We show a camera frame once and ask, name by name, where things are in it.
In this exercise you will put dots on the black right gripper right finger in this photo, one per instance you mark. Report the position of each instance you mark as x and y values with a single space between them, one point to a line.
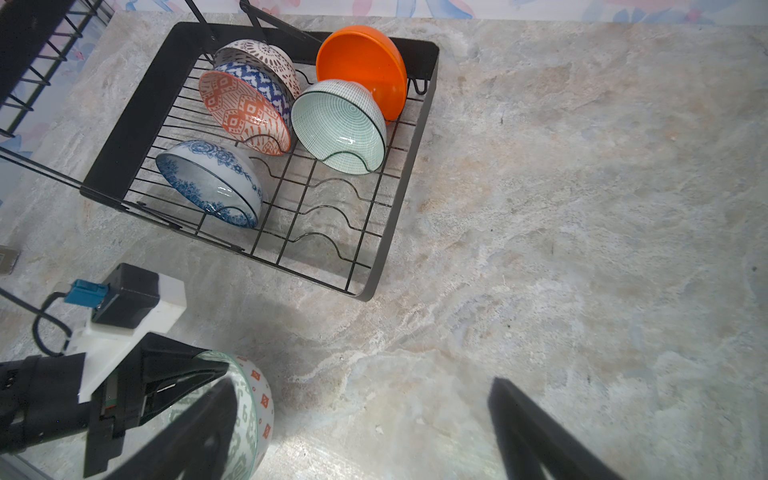
532 444

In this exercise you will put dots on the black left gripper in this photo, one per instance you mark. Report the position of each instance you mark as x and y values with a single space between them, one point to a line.
40 396

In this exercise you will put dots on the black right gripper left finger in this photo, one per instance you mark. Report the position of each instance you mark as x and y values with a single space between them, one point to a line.
194 446

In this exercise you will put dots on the blue patterned ceramic bowl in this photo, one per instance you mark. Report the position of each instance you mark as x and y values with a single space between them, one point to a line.
220 181

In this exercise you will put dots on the red patterned ceramic bowl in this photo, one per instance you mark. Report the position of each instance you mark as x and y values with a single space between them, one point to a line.
250 105

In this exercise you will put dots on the pale green ceramic bowl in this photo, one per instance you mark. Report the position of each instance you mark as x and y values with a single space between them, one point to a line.
340 124

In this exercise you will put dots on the white brown patterned bowl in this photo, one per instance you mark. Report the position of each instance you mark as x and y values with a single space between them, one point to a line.
258 53

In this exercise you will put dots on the orange plastic bowl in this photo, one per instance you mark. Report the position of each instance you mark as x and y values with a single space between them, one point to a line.
367 56

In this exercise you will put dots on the black wire dish rack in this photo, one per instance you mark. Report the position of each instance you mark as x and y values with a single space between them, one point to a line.
323 226

